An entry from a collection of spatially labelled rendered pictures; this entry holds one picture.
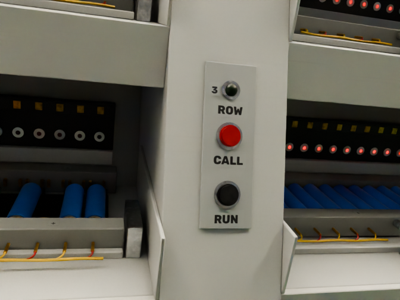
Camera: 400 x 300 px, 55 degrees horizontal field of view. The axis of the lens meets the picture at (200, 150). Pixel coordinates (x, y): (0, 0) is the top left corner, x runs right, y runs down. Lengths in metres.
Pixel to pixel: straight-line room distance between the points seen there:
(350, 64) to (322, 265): 0.17
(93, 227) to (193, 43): 0.16
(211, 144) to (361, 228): 0.21
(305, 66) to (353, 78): 0.05
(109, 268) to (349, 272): 0.20
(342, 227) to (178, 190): 0.20
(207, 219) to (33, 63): 0.16
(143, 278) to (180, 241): 0.04
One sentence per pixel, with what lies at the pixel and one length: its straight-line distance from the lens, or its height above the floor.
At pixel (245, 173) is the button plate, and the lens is 0.29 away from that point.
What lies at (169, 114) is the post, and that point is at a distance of 0.28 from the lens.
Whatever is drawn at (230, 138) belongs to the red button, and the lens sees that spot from 0.28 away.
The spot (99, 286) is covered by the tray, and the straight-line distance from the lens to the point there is 0.30.
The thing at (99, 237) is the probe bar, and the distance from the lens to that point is 0.32.
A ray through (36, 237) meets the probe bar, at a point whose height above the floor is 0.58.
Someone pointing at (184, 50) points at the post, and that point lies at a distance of 0.29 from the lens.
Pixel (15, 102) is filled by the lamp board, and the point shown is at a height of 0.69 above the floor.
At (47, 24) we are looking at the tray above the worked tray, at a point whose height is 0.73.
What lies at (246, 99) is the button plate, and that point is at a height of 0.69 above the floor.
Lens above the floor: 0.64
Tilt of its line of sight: 2 degrees up
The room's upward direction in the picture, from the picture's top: 2 degrees clockwise
